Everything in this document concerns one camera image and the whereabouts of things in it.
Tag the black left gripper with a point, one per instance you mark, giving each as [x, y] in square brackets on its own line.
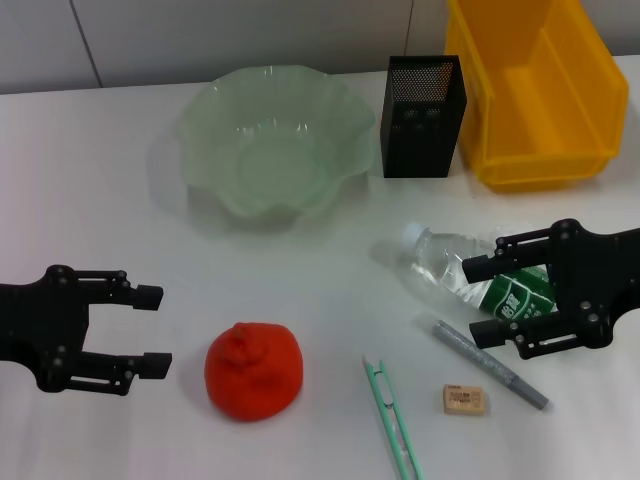
[45, 325]

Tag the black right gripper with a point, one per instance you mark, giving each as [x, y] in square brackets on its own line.
[595, 285]

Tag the clear green-label water bottle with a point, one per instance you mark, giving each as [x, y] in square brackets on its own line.
[440, 255]

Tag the red-orange fruit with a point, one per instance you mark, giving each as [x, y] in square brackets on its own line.
[255, 375]

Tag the grey marker pen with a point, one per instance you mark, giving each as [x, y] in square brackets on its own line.
[480, 357]

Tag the small beige eraser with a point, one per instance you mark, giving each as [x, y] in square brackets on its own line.
[463, 399]

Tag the black mesh pen holder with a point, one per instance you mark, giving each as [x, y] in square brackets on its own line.
[420, 145]

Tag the green glass fruit bowl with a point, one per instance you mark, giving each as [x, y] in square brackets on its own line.
[280, 165]

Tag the yellow plastic bin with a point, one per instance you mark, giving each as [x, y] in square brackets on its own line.
[545, 120]

